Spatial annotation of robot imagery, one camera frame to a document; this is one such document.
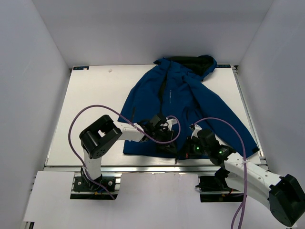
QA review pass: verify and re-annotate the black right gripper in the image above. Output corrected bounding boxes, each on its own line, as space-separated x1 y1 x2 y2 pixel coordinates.
177 136 210 158

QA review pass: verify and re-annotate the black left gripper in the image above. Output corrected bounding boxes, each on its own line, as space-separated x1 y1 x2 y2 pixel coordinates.
152 128 178 154

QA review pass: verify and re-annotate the blue and black jacket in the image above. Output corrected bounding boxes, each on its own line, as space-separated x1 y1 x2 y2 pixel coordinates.
119 55 259 160

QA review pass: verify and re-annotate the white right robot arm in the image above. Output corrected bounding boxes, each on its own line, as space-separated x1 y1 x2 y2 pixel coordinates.
186 124 305 227

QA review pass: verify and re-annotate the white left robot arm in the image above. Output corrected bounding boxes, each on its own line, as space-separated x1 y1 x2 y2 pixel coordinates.
80 114 181 190

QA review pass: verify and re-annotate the right blue table label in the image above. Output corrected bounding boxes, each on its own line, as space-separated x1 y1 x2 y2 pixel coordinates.
215 64 231 68

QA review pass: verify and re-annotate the blue table label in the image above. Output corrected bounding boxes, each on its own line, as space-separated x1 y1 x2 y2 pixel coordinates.
73 66 89 71
215 64 231 68

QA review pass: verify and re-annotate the left blue table label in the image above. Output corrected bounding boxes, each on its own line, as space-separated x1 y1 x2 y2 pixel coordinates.
73 66 89 71

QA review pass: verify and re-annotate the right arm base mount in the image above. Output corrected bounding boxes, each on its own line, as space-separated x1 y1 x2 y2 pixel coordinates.
195 176 244 203

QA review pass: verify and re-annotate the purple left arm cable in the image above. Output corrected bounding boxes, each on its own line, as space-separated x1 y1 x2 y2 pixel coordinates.
68 104 182 200

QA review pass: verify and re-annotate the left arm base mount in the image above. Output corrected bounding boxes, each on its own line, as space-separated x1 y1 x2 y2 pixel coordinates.
70 168 118 200

